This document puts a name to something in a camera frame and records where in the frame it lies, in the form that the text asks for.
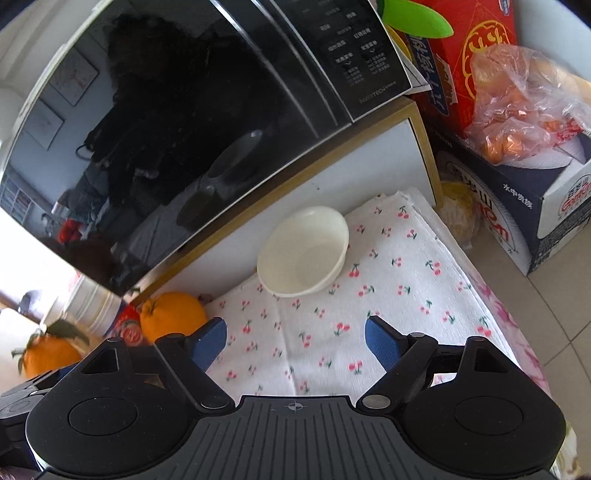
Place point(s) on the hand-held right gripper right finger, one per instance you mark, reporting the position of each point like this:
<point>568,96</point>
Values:
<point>379,344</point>

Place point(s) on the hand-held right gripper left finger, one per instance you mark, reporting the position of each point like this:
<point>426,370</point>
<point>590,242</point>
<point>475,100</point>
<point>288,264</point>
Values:
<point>210,344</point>

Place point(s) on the cream white bowl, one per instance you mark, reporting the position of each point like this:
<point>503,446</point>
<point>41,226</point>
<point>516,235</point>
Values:
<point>302,251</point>

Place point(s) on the large orange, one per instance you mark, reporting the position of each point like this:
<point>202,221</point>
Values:
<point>173,318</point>

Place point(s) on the cherry print tablecloth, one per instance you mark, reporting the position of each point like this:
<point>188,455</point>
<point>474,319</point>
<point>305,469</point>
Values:
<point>332,318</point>

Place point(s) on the orange with green leaves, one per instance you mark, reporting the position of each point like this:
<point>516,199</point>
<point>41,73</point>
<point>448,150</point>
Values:
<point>48,353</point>

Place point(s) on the red label paper cup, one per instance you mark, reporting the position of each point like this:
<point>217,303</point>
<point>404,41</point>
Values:
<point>129,330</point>

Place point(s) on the stack of white paper cups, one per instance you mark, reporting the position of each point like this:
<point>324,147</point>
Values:
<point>97,300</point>

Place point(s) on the pink floral cloth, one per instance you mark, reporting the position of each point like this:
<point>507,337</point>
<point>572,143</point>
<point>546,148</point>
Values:
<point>512,323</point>

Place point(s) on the yellow plastic bag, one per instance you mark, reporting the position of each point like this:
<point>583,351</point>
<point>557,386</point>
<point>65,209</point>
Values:
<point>459,212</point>

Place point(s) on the dark water carton box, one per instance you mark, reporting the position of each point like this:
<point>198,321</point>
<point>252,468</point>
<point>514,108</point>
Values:
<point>531,207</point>

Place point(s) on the black microwave oven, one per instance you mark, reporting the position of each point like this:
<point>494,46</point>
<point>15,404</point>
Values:
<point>184,115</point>

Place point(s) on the plastic bag of oranges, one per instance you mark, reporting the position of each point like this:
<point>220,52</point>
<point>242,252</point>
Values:
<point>521,106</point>

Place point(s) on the red cardboard box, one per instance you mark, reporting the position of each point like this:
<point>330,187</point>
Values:
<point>461,60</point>

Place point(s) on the purple plush toy green leaf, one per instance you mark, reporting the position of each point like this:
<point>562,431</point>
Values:
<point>411,18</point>

